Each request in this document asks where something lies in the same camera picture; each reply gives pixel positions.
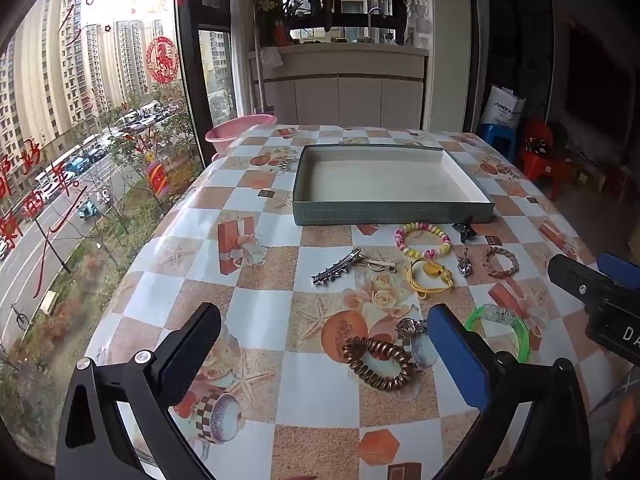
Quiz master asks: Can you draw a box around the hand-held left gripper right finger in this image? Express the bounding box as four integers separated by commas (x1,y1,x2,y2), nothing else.
426,302,593,480

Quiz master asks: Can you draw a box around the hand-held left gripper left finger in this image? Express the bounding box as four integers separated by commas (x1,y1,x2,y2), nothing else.
55,301,223,480

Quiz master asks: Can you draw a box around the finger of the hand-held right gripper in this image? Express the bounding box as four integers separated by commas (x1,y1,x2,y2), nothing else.
547,254,617,307
597,252,640,286

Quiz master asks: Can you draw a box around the green translucent bracelet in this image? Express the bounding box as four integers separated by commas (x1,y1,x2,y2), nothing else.
465,304,531,364

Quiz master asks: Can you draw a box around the brown braided bracelet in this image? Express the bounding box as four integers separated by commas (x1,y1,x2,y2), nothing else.
485,246,519,279

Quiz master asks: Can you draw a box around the brown spiral hair tie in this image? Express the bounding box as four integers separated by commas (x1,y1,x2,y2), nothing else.
341,336,416,392

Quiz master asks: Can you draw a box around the black hair claw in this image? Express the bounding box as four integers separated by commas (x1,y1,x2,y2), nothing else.
452,215,476,243

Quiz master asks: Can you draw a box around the silver bunny hair clip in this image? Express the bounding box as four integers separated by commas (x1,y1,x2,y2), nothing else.
357,255,398,276

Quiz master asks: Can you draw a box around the silver leaf hair clip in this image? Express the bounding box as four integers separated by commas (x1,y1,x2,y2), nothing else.
311,247,363,286

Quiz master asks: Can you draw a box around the grey shallow tray box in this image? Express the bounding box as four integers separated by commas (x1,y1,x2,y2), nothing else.
292,144,496,226

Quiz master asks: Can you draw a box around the red plastic stool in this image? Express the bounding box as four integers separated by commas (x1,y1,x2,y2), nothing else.
517,120,576,201

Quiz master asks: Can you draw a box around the blue plastic stool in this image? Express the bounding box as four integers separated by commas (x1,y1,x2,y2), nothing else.
479,122,518,153

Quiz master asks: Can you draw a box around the red lantern window sticker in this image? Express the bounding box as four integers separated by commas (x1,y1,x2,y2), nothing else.
145,160,168,197

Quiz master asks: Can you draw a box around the white printed bag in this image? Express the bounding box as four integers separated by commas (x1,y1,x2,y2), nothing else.
481,85,527,130

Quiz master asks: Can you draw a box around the pink plastic basin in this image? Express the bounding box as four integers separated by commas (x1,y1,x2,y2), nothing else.
205,114,277,156

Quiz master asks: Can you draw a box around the red lettering window sticker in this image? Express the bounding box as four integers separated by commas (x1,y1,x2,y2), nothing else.
0,150,32,256

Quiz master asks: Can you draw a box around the white cabinet counter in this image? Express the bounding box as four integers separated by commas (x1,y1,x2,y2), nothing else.
250,45,431,128

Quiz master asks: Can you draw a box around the mop with white pole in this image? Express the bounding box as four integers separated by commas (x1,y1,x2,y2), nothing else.
250,10,278,116

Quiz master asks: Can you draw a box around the red horse window sticker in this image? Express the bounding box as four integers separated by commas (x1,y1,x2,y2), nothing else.
145,36,180,83

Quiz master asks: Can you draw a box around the yellow flower plant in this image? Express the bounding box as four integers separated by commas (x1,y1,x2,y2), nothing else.
257,0,282,46

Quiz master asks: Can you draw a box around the yellow hair tie with charm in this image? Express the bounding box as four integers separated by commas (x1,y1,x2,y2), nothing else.
404,257,456,301

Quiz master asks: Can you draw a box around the pastel beaded bracelet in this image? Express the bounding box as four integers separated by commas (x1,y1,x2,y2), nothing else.
395,222,452,260

